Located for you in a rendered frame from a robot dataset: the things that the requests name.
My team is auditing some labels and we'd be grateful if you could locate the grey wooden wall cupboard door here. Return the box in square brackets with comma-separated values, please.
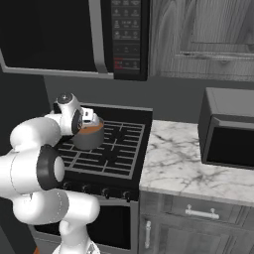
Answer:
[148, 0, 254, 82]

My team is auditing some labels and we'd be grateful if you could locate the black oven door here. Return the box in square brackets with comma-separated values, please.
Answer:
[29, 196, 140, 254]

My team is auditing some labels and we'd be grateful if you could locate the silver microwave door handle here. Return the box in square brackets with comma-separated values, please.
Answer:
[87, 0, 110, 74]

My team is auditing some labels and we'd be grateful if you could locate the black and silver microwave oven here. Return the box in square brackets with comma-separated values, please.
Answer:
[0, 0, 151, 82]

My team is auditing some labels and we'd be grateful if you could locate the white cupboard door handle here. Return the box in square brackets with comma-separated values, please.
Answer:
[144, 220, 153, 250]

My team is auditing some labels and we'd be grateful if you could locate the black gas hob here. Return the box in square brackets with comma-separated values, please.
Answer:
[52, 101, 154, 202]

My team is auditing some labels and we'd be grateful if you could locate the grey saucepan with hot chocolate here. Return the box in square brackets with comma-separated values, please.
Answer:
[71, 118, 105, 152]

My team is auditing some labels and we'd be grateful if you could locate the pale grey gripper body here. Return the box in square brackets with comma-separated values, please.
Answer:
[80, 112, 100, 130]

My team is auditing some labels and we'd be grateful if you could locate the black toaster oven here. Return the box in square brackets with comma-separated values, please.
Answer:
[197, 86, 254, 171]

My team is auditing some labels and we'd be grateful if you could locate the grey wooden base cupboard door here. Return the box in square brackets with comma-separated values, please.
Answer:
[140, 213, 233, 254]
[231, 227, 254, 254]

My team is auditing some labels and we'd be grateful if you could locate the grey wooden drawer front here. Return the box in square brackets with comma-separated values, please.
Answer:
[164, 193, 254, 230]

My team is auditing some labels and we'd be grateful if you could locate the white drawer handle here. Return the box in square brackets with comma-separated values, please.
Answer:
[184, 203, 221, 221]

